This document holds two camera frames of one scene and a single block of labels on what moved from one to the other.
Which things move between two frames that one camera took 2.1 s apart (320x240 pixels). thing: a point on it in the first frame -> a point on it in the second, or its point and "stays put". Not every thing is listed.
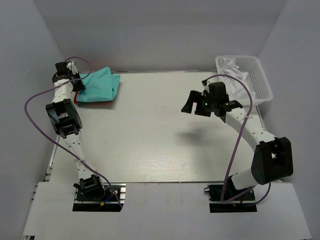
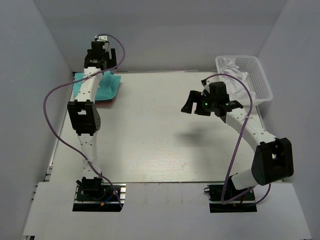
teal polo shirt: (100, 86) stays put
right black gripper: (197, 97) stays put
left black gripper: (80, 86) -> (111, 62)
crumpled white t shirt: (235, 89) stays put
